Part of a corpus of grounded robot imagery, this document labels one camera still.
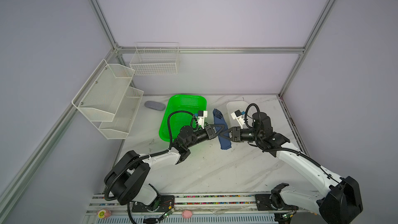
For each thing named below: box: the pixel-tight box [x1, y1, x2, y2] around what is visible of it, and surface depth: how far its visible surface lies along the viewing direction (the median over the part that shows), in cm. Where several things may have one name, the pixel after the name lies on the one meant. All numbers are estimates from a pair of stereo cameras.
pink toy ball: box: [182, 210, 193, 219], surface depth 71 cm
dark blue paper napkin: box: [212, 108, 232, 150], surface depth 73 cm
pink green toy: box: [96, 208, 112, 220], surface depth 69 cm
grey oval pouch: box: [144, 100, 166, 111], surface depth 113 cm
